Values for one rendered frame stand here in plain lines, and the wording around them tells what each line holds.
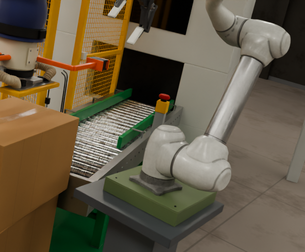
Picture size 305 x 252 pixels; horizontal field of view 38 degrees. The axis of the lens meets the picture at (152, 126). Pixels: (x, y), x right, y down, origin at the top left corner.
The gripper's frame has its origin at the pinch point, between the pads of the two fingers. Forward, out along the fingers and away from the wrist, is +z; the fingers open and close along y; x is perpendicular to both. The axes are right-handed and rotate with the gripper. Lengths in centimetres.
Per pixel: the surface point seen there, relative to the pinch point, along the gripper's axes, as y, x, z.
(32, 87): -27, -51, 24
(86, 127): -157, -133, 4
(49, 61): -27, -52, 11
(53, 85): -39, -56, 16
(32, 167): -47, -44, 52
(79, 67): -34, -43, 6
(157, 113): -121, -56, -17
